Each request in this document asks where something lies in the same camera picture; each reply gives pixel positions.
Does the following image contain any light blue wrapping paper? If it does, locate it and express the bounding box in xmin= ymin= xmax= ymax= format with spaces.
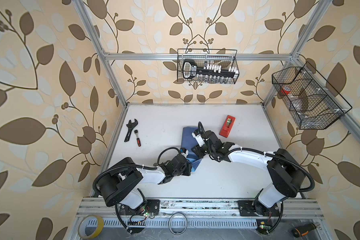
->
xmin=181 ymin=127 xmax=202 ymax=172

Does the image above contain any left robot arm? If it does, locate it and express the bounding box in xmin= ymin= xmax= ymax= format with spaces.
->
xmin=93 ymin=147 xmax=192 ymax=214

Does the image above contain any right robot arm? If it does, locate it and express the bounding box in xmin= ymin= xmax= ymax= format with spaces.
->
xmin=192 ymin=129 xmax=315 ymax=216

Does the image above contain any red tape dispenser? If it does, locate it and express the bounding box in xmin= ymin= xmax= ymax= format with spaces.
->
xmin=219 ymin=115 xmax=236 ymax=138

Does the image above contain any black adjustable wrench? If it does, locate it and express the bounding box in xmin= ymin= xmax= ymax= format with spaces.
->
xmin=124 ymin=119 xmax=138 ymax=142

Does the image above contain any black socket set tool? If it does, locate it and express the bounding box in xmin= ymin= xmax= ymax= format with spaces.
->
xmin=180 ymin=59 xmax=239 ymax=80

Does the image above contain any red white object in basket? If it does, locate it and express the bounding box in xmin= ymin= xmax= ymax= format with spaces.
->
xmin=280 ymin=86 xmax=292 ymax=96

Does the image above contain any yellow tape roll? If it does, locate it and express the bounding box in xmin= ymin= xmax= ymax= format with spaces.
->
xmin=78 ymin=215 xmax=105 ymax=240

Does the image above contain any orange black screwdriver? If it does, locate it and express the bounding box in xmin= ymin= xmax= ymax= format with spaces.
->
xmin=291 ymin=223 xmax=321 ymax=238

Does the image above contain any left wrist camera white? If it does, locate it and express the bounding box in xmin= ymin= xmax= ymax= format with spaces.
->
xmin=180 ymin=148 xmax=189 ymax=157

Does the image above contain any back wire basket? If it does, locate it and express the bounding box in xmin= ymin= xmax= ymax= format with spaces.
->
xmin=177 ymin=48 xmax=240 ymax=85

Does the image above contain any wire basket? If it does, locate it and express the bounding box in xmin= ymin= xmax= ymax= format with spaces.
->
xmin=177 ymin=48 xmax=240 ymax=85
xmin=272 ymin=62 xmax=352 ymax=130

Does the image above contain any right wire basket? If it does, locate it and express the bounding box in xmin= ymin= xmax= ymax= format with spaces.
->
xmin=272 ymin=62 xmax=352 ymax=130

